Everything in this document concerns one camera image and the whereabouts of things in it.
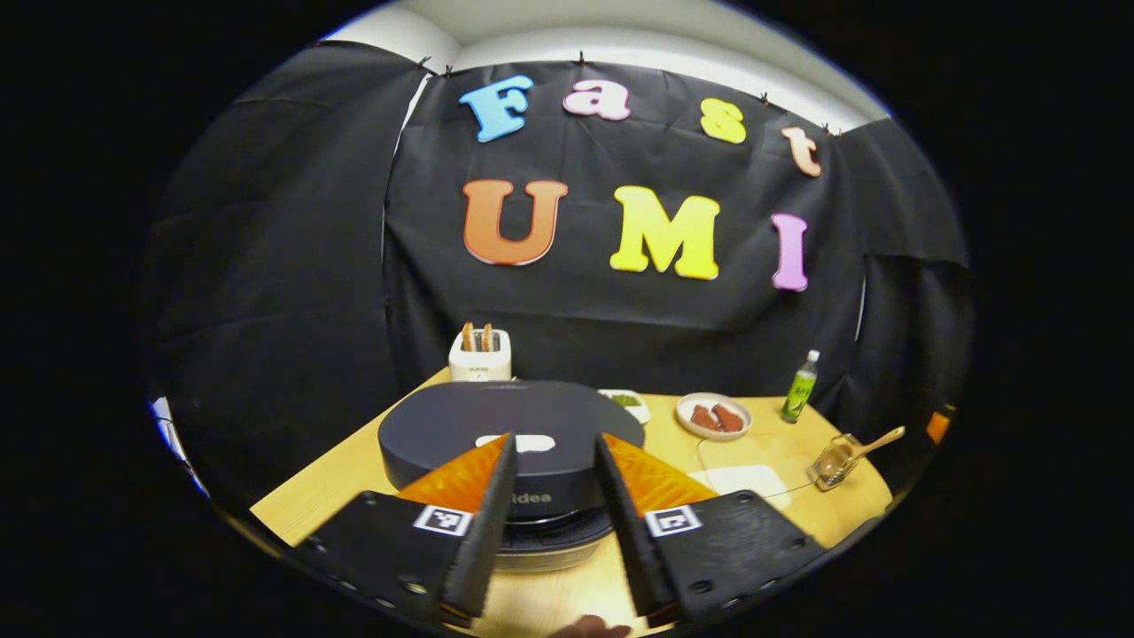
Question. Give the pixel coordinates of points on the small white dish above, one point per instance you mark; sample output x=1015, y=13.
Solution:
x=627, y=403

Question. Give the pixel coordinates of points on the green drink bottle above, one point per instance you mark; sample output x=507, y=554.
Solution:
x=800, y=394

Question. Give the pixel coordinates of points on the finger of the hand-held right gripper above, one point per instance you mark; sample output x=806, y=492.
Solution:
x=937, y=427

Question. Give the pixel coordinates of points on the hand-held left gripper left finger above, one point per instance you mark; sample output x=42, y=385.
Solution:
x=485, y=549

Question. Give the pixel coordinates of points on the round white plate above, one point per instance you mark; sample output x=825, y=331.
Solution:
x=685, y=409

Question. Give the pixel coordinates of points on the toast slice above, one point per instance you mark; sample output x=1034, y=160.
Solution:
x=467, y=337
x=486, y=337

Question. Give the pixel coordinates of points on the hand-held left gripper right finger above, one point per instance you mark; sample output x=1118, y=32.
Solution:
x=633, y=549

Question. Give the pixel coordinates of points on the white side desk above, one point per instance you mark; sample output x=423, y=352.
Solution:
x=173, y=439

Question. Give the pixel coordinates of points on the brown meat piece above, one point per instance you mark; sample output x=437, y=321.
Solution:
x=729, y=418
x=703, y=418

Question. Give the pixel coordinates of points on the clear rice container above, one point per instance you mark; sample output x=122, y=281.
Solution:
x=740, y=478

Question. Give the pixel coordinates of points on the dark grey rice cooker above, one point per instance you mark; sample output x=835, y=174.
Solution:
x=496, y=416

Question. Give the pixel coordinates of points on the black backdrop cloth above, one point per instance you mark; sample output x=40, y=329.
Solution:
x=292, y=266

